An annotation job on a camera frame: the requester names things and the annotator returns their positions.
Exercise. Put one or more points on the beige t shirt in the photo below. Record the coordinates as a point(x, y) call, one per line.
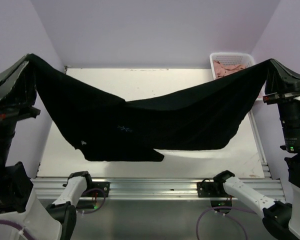
point(222, 70)

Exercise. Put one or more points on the white plastic basket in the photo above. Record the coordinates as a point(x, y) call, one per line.
point(230, 58)

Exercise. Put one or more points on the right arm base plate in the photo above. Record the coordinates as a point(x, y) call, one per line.
point(210, 189)

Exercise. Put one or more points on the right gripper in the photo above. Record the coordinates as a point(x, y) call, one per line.
point(273, 85)

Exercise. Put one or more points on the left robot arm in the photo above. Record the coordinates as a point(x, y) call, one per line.
point(20, 207)

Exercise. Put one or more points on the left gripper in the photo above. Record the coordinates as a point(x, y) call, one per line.
point(17, 95)

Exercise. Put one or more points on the aluminium mounting rail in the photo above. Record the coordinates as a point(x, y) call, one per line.
point(48, 188)

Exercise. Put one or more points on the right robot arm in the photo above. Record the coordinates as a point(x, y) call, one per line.
point(281, 219)

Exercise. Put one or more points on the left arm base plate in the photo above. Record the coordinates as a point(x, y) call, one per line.
point(103, 186)

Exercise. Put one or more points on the black t shirt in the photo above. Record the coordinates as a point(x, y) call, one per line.
point(105, 127)

